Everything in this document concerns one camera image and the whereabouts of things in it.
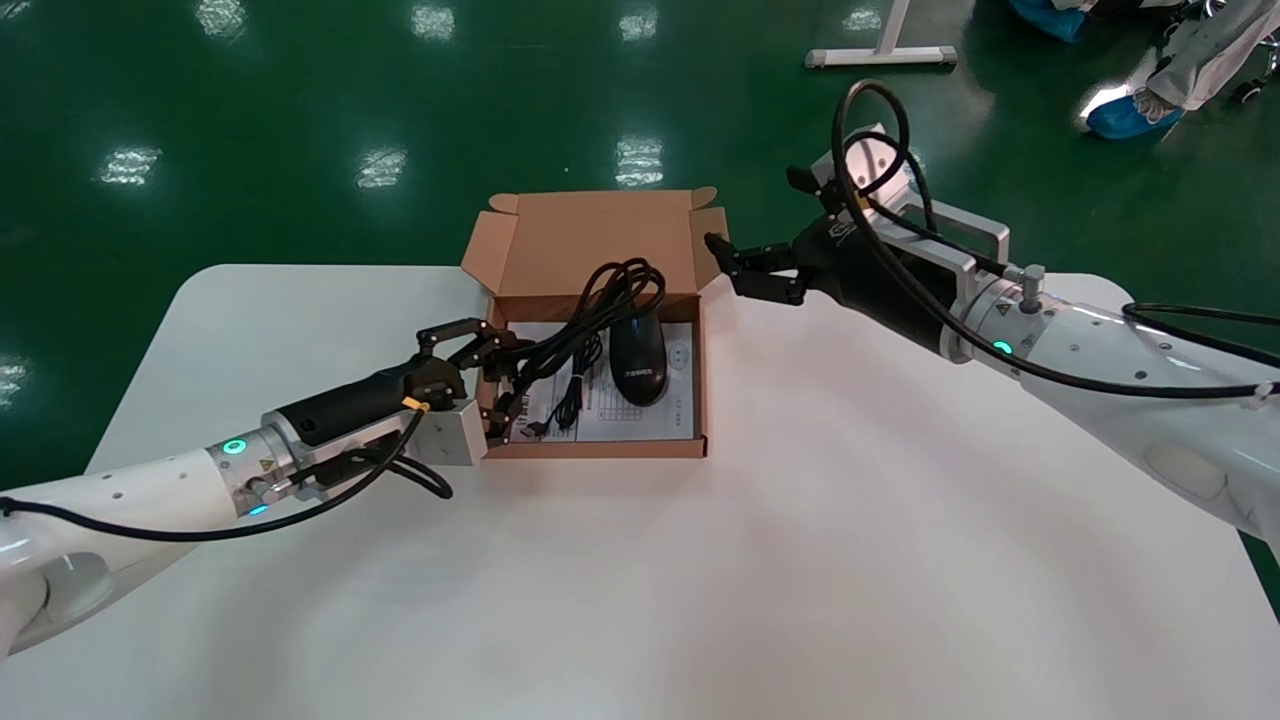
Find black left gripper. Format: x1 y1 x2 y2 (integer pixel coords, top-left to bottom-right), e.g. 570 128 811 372
265 318 531 446

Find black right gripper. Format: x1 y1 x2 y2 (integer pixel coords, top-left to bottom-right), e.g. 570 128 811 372
705 165 961 353

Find thick black power cable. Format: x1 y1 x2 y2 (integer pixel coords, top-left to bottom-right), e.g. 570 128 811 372
497 258 668 406

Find black wired computer mouse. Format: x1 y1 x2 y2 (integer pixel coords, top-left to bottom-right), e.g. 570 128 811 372
525 310 669 441

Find open brown cardboard box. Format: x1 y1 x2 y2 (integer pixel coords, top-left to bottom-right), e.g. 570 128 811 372
461 187 729 460

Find white printed paper sheet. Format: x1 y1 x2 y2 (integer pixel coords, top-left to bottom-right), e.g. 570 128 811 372
505 320 696 442

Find person leg beige trousers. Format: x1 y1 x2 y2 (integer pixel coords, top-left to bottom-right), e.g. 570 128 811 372
1150 0 1280 111

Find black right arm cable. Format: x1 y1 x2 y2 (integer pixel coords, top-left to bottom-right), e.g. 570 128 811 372
833 80 1280 401

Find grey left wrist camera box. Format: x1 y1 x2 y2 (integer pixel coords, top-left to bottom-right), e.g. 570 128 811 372
405 400 488 468

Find white desk leg frame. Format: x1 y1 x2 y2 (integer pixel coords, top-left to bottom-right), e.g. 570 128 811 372
805 0 958 69

